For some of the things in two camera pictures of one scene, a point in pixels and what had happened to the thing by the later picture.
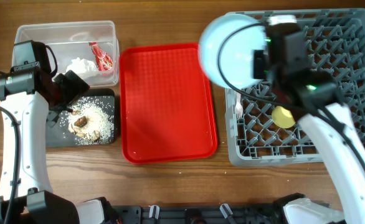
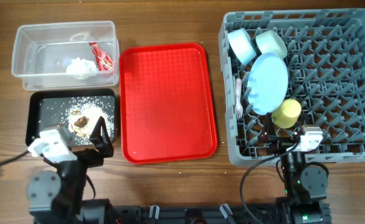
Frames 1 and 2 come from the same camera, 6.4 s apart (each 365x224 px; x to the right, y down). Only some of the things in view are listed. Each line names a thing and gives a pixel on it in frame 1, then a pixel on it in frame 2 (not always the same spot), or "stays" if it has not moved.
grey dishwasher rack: (344, 42) stays
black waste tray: (91, 122) stays
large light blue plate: (237, 54) to (267, 83)
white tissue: (78, 65) stays
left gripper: (75, 86) to (102, 145)
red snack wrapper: (104, 61) stays
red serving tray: (166, 109) stays
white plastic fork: (238, 107) stays
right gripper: (257, 58) to (281, 143)
